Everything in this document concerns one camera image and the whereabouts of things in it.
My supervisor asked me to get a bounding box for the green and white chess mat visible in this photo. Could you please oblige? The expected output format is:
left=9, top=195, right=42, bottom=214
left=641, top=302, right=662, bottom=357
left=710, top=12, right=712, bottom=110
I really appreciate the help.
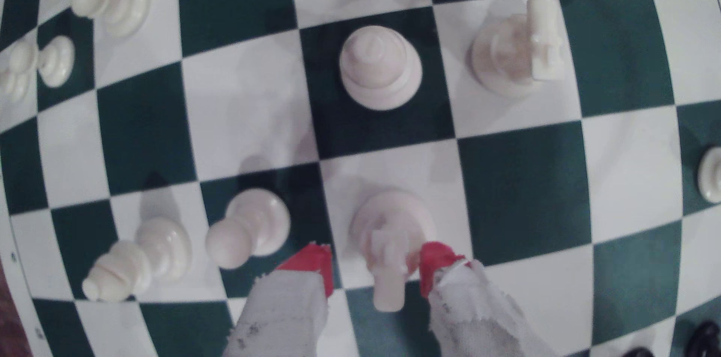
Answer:
left=0, top=0, right=721, bottom=357

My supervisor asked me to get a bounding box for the red gripper finger white wrap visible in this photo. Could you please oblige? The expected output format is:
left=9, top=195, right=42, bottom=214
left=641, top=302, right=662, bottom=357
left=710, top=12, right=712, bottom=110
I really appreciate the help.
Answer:
left=222, top=243, right=335, bottom=357
left=419, top=241, right=558, bottom=357

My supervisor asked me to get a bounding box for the white chess piece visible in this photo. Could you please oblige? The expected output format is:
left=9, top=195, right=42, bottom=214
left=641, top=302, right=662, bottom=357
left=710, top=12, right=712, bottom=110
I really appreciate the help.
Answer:
left=697, top=146, right=721, bottom=205

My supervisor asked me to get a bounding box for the white chess knight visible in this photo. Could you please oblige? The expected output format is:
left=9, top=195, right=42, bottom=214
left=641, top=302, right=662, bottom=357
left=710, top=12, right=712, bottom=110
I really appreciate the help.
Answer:
left=349, top=188, right=438, bottom=313
left=470, top=0, right=566, bottom=98

